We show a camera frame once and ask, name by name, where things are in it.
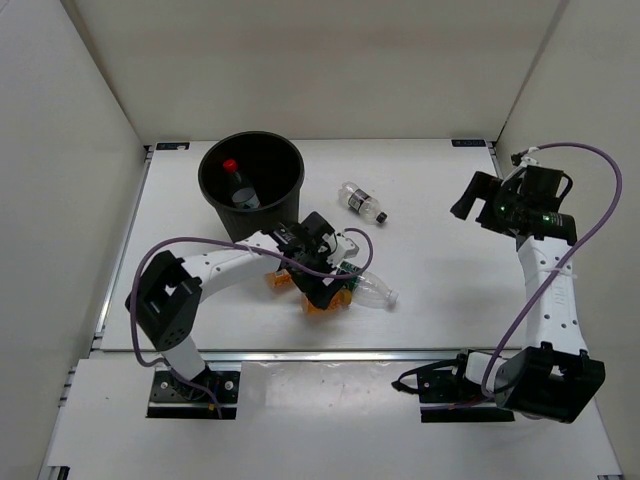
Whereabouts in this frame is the red-cap clear bottle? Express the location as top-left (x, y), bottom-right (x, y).
top-left (222, 159), bottom-right (261, 210)

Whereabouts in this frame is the orange juice bottle fruit label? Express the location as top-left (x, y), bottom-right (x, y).
top-left (302, 289), bottom-right (353, 318)

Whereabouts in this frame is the aluminium rail front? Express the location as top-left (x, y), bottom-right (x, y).
top-left (92, 348), bottom-right (474, 364)

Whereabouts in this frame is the orange juice bottle with barcode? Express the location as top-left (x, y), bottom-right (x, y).
top-left (265, 269), bottom-right (293, 290)

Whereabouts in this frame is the black plastic waste bin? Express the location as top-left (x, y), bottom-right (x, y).
top-left (198, 131), bottom-right (305, 242)

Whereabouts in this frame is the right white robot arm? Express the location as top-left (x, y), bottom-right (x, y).
top-left (449, 166), bottom-right (605, 424)

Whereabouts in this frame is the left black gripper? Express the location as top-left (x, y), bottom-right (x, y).
top-left (287, 246), bottom-right (349, 309)

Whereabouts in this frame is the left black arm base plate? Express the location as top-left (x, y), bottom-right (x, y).
top-left (146, 364), bottom-right (241, 421)

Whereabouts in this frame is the large clear green-label bottle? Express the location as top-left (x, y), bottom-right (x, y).
top-left (337, 271), bottom-right (398, 310)

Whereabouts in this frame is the small clear black-cap bottle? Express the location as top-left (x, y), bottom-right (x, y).
top-left (338, 182), bottom-right (388, 225)

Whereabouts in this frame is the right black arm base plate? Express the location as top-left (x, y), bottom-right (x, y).
top-left (391, 353), bottom-right (515, 424)

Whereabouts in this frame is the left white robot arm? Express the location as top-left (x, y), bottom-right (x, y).
top-left (125, 212), bottom-right (359, 400)

